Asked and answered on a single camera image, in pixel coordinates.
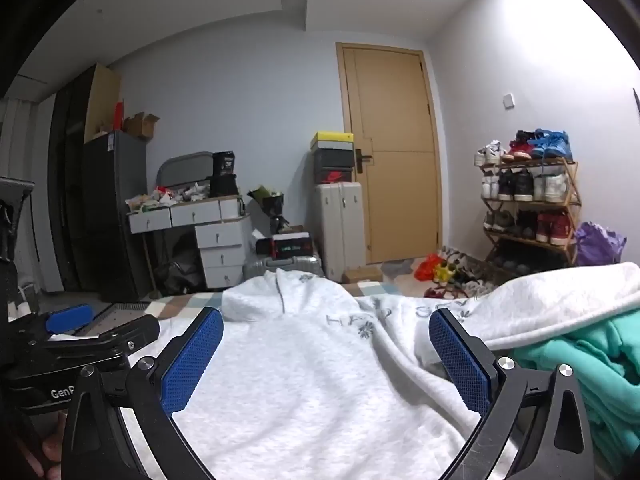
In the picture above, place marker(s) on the red plastic bag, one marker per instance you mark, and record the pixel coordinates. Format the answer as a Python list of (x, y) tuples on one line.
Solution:
[(427, 267)]

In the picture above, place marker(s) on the black carton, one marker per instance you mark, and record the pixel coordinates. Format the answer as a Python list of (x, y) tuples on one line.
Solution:
[(223, 175)]

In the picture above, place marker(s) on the teal garment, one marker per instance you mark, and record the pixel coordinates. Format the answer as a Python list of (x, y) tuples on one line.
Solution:
[(600, 360)]

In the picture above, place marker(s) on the grey chair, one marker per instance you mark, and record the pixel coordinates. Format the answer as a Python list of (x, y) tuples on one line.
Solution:
[(185, 167)]

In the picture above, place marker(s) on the white wall switch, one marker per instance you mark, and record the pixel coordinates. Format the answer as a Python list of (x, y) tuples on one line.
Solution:
[(509, 100)]

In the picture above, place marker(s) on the purple bag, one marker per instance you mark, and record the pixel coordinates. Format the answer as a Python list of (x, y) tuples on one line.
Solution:
[(597, 245)]

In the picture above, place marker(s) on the pile of floor shoes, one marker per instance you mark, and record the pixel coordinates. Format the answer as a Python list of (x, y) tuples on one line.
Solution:
[(465, 280)]

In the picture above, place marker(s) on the tan cardboard sheet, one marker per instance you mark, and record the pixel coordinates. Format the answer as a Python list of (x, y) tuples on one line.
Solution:
[(102, 100)]

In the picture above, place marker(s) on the person's left hand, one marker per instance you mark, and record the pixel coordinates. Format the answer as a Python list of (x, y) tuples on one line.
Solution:
[(52, 447)]

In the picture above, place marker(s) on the white drawer desk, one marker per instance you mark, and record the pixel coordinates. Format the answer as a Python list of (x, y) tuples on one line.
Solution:
[(220, 240)]

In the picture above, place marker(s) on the black refrigerator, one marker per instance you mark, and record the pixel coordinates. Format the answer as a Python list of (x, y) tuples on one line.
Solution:
[(115, 210)]

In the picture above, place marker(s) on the silver suitcase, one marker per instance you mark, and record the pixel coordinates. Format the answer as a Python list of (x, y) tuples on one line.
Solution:
[(290, 265)]

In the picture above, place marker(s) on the black red flat box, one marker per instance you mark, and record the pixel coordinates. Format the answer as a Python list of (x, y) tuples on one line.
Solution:
[(287, 246)]

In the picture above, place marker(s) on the white upright suitcase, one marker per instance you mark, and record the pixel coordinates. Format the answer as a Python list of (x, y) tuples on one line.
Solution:
[(337, 230)]

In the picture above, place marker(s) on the wooden door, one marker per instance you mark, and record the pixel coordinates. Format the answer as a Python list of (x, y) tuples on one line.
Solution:
[(395, 160)]

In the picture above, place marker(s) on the red black shoe box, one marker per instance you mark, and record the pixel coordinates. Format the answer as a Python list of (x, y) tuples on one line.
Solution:
[(332, 176)]

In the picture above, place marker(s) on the small cardboard box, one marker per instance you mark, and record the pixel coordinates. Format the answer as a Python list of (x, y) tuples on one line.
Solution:
[(362, 275)]

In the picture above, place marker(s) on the dark wardrobe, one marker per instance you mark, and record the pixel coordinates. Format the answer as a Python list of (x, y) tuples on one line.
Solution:
[(65, 185)]

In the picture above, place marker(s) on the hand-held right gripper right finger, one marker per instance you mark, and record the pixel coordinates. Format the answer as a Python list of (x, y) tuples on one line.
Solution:
[(460, 365)]

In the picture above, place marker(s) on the black wrapped bouquet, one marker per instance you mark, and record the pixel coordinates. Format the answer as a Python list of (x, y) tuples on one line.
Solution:
[(270, 205)]

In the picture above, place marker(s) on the light grey sweatshirt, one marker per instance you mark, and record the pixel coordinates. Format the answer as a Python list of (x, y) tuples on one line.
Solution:
[(310, 385)]

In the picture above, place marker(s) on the pile of desk clutter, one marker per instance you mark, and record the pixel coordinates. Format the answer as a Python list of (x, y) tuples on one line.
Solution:
[(160, 197)]

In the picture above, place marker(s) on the wooden shoe rack with shoes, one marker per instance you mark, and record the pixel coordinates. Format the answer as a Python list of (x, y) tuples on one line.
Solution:
[(520, 185)]

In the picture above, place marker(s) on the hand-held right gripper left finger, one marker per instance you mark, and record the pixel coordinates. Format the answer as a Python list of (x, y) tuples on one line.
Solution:
[(192, 360)]

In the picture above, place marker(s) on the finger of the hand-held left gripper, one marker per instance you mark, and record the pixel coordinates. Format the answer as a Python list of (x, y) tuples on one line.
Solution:
[(70, 317), (115, 337)]

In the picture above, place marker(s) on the black bag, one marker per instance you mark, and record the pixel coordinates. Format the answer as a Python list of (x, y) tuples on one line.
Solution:
[(177, 270)]

